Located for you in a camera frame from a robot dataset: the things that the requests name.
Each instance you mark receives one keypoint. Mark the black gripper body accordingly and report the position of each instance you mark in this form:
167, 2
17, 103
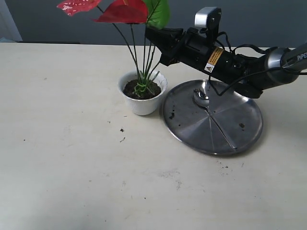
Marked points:
233, 69

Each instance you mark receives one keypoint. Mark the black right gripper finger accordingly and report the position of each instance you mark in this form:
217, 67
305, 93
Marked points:
169, 56

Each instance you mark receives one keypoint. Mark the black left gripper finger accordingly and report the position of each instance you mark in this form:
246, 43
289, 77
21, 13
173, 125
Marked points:
163, 39

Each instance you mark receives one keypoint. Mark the artificial red anthurium plant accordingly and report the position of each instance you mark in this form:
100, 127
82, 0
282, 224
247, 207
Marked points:
123, 15

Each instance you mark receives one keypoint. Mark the stainless steel spoon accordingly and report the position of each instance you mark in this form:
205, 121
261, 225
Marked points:
202, 100

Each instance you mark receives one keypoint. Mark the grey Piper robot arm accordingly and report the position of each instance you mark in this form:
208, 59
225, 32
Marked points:
281, 65

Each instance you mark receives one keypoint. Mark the white scalloped flower pot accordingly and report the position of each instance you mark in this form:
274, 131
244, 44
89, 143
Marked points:
148, 103

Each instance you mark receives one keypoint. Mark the round stainless steel plate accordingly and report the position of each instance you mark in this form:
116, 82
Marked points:
198, 117

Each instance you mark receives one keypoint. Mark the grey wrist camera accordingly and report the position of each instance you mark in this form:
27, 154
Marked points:
207, 21

